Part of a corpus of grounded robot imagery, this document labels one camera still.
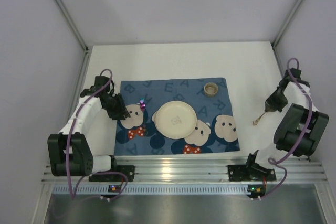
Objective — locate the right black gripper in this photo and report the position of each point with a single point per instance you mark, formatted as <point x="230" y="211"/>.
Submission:
<point x="271" y="106"/>

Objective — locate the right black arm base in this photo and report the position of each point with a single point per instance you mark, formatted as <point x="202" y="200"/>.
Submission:
<point x="250" y="171"/>

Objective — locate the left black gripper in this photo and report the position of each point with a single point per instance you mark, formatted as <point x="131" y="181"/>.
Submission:
<point x="118" y="108"/>

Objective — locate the left frame post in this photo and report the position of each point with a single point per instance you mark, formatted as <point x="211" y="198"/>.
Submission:
<point x="71" y="24"/>

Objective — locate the gold spoon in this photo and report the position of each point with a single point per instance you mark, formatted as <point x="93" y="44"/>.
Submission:
<point x="256" y="121"/>

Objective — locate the aluminium rail frame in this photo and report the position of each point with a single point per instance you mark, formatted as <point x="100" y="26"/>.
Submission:
<point x="251" y="71"/>

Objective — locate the cream round plate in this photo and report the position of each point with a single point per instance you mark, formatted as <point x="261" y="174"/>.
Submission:
<point x="175" y="120"/>

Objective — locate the blue cartoon placemat cloth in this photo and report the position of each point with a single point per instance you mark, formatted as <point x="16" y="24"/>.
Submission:
<point x="215" y="132"/>

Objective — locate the frame post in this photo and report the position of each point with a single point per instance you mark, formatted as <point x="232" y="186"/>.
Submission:
<point x="286" y="23"/>
<point x="71" y="24"/>

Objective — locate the small beige cup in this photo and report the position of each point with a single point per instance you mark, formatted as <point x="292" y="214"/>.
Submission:
<point x="210" y="89"/>

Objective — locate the right frame post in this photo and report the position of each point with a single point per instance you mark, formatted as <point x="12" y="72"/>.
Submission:
<point x="286" y="23"/>

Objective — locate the perforated cable duct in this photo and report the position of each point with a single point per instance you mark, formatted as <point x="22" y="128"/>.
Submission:
<point x="179" y="189"/>

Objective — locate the iridescent purple fork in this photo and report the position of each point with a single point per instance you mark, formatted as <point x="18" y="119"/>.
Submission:
<point x="144" y="112"/>

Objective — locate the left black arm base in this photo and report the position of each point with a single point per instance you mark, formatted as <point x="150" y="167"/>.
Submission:
<point x="111" y="172"/>

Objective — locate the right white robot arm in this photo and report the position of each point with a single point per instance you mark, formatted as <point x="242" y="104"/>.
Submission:
<point x="301" y="127"/>

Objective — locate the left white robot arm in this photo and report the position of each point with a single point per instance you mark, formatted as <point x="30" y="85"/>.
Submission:
<point x="69" y="151"/>

